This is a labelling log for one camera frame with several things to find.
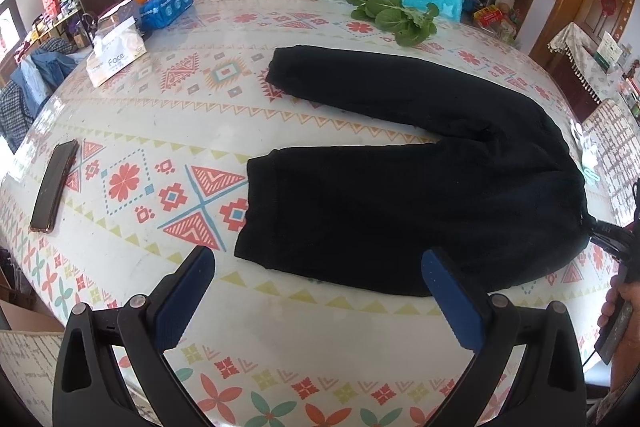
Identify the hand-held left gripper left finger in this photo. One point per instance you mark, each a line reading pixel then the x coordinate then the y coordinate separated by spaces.
pixel 185 292

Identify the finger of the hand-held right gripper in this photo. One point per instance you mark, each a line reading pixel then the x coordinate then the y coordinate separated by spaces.
pixel 610 234

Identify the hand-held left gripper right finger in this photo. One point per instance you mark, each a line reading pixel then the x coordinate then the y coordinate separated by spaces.
pixel 450 302

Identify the black pants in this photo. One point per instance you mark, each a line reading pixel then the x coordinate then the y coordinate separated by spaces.
pixel 400 207

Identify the person's right forearm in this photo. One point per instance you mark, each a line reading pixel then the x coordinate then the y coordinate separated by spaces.
pixel 627 362

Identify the person's right hand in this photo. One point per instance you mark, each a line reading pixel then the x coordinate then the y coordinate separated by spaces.
pixel 611 302

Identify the grey checked chair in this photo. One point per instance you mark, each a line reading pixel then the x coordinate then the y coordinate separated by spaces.
pixel 615 142

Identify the black smartphone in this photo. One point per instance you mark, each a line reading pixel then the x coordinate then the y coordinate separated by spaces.
pixel 55 187

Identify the patterned tablecloth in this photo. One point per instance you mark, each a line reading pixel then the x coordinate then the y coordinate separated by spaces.
pixel 150 117

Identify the cabinet with lace cloth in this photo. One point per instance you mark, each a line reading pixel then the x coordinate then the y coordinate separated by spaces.
pixel 575 42

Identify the white tissue pack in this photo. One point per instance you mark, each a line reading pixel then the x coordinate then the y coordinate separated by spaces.
pixel 117 57

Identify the red yellow carton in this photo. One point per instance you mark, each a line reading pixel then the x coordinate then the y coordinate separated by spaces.
pixel 487 16

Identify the blue jacket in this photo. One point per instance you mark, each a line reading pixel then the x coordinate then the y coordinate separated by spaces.
pixel 45 67

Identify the blue patterned box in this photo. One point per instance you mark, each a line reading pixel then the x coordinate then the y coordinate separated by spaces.
pixel 165 7

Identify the leafy green vegetable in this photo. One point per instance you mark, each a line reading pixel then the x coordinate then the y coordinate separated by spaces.
pixel 390 14

